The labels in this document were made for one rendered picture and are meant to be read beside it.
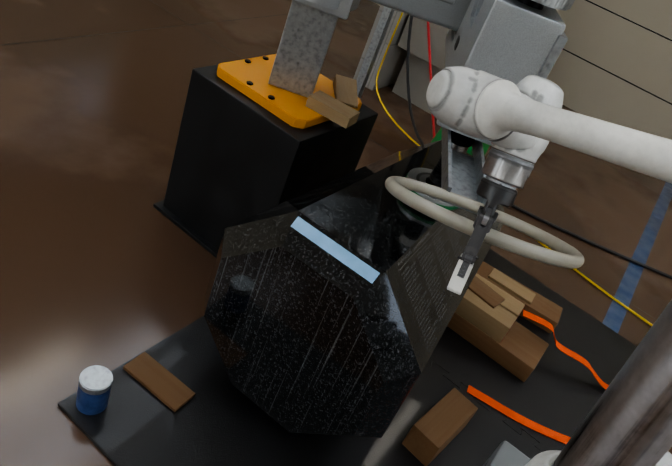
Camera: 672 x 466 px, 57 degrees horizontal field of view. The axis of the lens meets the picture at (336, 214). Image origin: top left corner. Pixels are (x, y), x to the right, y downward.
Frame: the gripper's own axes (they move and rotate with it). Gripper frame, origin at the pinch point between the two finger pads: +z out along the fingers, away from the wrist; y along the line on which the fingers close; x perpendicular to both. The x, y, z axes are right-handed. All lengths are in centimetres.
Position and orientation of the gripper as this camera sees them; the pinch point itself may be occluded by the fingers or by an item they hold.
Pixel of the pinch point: (460, 274)
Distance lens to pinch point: 129.2
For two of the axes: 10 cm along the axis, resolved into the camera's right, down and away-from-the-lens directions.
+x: -9.0, -3.9, 2.0
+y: 2.6, -1.0, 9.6
